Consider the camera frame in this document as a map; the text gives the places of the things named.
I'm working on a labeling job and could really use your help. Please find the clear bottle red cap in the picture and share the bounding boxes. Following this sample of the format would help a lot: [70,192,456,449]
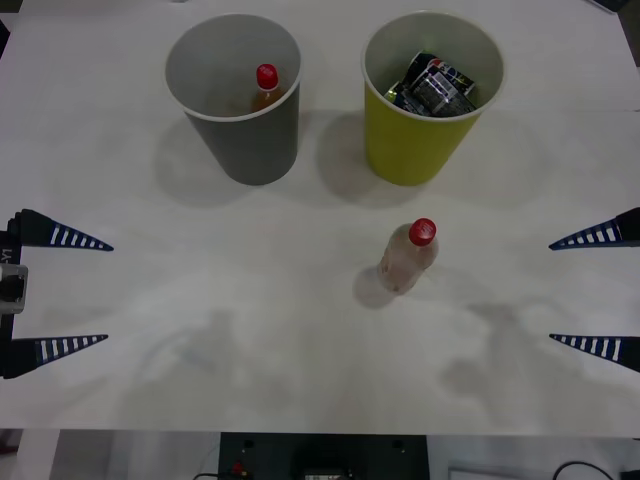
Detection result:
[377,216,442,297]

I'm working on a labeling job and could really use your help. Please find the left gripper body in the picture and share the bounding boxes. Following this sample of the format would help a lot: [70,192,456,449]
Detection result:
[0,229,23,342]

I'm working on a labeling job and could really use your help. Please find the dark blue can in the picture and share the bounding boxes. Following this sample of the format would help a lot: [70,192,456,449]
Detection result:
[383,81,417,110]

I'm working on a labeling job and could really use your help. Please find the amber bottle red cap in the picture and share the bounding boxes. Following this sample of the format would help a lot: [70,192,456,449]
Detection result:
[248,63,286,114]

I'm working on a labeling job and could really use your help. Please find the grey plastic bin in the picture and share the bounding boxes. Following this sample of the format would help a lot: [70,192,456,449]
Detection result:
[164,12,304,187]

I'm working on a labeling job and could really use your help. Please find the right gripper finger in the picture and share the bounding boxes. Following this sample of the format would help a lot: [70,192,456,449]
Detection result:
[548,206,640,252]
[548,333,640,374]

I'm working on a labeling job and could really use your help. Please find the black robot torso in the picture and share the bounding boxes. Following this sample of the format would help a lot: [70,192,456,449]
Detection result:
[218,432,429,480]

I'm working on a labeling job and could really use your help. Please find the yellow-green plastic bin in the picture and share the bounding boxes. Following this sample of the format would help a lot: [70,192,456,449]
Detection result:
[360,10,506,188]

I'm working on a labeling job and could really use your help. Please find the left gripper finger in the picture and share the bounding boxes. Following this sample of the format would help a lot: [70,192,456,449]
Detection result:
[13,208,115,252]
[1,333,110,380]

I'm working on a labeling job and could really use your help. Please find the black can round print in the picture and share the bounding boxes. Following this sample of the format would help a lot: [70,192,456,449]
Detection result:
[405,51,476,87]

